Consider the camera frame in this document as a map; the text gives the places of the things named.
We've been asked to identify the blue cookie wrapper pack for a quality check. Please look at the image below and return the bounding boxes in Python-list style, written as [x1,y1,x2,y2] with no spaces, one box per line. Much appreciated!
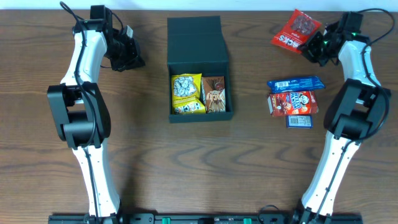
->
[267,76,325,93]

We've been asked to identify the small dark blue box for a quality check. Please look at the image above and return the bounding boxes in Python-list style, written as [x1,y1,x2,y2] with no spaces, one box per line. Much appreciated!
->
[285,115,313,129]

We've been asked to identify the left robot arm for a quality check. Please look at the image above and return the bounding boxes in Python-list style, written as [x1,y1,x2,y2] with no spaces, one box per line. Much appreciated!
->
[47,5,145,223]

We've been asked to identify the black gift box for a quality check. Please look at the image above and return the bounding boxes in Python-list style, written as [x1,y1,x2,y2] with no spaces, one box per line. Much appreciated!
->
[167,16,234,123]

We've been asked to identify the yellow Hacks candy bag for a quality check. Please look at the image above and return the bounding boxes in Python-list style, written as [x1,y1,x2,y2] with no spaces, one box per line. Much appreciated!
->
[171,73,206,114]

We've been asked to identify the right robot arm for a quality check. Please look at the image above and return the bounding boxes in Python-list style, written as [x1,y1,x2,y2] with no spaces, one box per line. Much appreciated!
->
[289,11,391,223]

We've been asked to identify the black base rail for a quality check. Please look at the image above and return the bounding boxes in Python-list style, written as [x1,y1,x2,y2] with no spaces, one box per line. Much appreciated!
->
[48,212,364,224]

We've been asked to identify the red Hello Panda box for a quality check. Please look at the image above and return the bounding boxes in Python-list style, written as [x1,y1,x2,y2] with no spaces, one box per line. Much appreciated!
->
[267,91,318,116]

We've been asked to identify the red Hacks candy bag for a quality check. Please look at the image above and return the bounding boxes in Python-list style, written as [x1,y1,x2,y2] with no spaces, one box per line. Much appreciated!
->
[271,9,321,54]

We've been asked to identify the brown Pocky snack box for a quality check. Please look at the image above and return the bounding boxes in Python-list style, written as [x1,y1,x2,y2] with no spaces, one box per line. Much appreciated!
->
[201,77,226,113]

